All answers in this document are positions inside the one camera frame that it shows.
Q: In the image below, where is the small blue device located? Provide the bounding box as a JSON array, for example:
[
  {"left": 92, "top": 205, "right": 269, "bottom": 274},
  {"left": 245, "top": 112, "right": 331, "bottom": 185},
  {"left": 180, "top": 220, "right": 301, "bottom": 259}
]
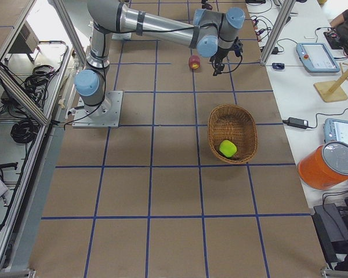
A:
[{"left": 271, "top": 63, "right": 285, "bottom": 70}]

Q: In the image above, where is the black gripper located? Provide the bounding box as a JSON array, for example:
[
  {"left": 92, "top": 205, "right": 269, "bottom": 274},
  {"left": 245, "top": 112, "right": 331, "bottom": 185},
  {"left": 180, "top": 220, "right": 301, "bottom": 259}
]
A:
[{"left": 211, "top": 47, "right": 230, "bottom": 76}]

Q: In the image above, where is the teach pendant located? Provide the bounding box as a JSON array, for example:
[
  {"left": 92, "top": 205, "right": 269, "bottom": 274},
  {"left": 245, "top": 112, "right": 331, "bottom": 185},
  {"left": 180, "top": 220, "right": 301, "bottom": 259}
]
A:
[
  {"left": 295, "top": 43, "right": 340, "bottom": 73},
  {"left": 324, "top": 118, "right": 348, "bottom": 145}
]

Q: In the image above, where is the green apple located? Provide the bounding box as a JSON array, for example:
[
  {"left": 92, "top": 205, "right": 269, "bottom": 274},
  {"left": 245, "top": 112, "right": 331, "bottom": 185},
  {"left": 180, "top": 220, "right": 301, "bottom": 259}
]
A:
[{"left": 219, "top": 140, "right": 238, "bottom": 158}]

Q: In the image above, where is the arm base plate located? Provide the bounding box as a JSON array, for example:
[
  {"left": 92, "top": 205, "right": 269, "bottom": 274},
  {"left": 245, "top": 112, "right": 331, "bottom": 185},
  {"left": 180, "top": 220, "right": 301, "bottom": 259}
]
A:
[
  {"left": 71, "top": 90, "right": 123, "bottom": 128},
  {"left": 111, "top": 33, "right": 132, "bottom": 41}
]

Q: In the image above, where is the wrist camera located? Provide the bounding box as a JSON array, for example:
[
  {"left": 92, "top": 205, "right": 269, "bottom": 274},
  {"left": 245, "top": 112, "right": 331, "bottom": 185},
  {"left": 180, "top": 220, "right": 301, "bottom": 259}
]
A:
[{"left": 231, "top": 38, "right": 243, "bottom": 57}]

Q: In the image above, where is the aluminium frame post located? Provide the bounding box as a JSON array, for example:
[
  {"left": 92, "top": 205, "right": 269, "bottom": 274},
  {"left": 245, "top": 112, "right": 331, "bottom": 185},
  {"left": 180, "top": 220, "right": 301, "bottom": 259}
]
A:
[{"left": 260, "top": 0, "right": 295, "bottom": 65}]

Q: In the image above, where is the orange bucket with grey lid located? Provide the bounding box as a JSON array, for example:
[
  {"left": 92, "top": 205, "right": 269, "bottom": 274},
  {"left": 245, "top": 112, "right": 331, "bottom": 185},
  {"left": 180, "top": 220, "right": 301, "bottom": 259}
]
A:
[{"left": 298, "top": 141, "right": 348, "bottom": 190}]

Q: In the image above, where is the far teach pendant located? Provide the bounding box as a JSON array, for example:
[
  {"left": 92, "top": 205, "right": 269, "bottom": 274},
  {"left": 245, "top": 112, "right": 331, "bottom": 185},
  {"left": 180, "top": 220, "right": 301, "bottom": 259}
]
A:
[{"left": 295, "top": 43, "right": 340, "bottom": 73}]

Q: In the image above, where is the black power adapter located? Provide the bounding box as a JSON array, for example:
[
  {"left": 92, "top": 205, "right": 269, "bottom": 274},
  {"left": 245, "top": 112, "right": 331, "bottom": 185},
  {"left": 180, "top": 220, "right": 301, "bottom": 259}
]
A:
[{"left": 282, "top": 117, "right": 309, "bottom": 129}]

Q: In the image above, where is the near teach pendant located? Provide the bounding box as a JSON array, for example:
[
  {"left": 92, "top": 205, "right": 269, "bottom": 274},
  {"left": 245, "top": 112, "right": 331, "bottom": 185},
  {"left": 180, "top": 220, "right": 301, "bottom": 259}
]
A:
[{"left": 324, "top": 118, "right": 348, "bottom": 145}]

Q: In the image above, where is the black laptop stand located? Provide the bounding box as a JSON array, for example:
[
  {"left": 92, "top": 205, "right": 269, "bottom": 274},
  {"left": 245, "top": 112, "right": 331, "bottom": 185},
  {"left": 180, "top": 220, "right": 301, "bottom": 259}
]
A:
[{"left": 312, "top": 203, "right": 348, "bottom": 272}]

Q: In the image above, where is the wicker basket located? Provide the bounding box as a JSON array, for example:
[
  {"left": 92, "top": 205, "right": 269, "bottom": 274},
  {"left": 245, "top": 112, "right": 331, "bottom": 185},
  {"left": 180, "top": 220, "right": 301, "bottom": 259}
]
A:
[{"left": 208, "top": 104, "right": 258, "bottom": 164}]

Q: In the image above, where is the wooden stand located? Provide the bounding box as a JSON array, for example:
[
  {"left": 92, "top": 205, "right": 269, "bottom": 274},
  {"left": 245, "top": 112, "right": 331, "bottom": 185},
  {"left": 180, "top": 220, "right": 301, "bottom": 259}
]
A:
[{"left": 314, "top": 69, "right": 348, "bottom": 103}]

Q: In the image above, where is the dark red apple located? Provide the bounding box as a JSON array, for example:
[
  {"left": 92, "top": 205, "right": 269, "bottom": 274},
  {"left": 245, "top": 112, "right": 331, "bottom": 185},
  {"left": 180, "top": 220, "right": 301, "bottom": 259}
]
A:
[{"left": 201, "top": 0, "right": 213, "bottom": 10}]

